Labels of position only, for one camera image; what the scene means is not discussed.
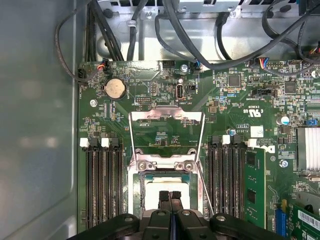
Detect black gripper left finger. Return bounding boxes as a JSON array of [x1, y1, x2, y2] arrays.
[[66, 190, 173, 240]]

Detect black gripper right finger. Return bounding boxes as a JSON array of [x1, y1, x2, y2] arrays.
[[171, 191, 286, 240]]

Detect silver square CPU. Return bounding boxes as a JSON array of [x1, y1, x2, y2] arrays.
[[142, 173, 200, 211]]

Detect thin metal locking lever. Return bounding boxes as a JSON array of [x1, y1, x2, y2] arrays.
[[196, 160, 215, 216]]

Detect metal CPU socket cover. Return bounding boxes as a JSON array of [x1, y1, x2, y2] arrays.
[[127, 105, 207, 173]]

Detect CPU socket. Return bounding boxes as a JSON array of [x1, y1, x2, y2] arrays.
[[126, 159, 205, 216]]

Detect RAM slot with black clip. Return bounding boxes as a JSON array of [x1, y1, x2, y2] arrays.
[[89, 137, 104, 226], [109, 137, 125, 221], [207, 135, 222, 216], [231, 135, 245, 221]]

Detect RAM slot with white clip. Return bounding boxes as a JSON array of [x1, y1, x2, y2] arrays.
[[79, 137, 95, 230], [100, 137, 114, 223], [220, 134, 232, 219]]

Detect blue expansion slot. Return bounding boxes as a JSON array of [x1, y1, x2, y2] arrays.
[[274, 198, 289, 238]]

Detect green RAM stick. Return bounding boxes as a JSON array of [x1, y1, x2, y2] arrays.
[[243, 146, 267, 230]]

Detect green motherboard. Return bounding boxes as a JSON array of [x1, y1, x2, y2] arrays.
[[76, 59, 320, 240]]

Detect silver chipset heatsink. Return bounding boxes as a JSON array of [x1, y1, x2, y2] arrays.
[[296, 126, 320, 171]]

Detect round coin battery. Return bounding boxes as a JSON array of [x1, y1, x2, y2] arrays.
[[103, 77, 127, 101]]

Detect black open PC case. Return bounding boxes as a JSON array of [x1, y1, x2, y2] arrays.
[[0, 0, 320, 240]]

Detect grey metal drive cage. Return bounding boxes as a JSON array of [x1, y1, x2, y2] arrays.
[[96, 0, 301, 20]]

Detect thick black wire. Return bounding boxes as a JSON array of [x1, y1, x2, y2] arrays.
[[161, 0, 320, 71]]

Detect black wire with clamp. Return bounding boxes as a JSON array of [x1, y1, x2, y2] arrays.
[[126, 0, 149, 62]]

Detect short black wire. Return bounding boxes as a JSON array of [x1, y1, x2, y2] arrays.
[[215, 11, 234, 61]]

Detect black wire bundle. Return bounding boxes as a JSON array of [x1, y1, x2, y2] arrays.
[[85, 0, 125, 63]]

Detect black looped wire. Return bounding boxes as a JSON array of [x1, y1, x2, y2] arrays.
[[154, 12, 201, 74]]

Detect thin black wire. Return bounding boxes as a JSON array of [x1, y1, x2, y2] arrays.
[[54, 0, 106, 84]]

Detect black curved wire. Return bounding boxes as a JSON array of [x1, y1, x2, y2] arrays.
[[261, 0, 320, 76]]

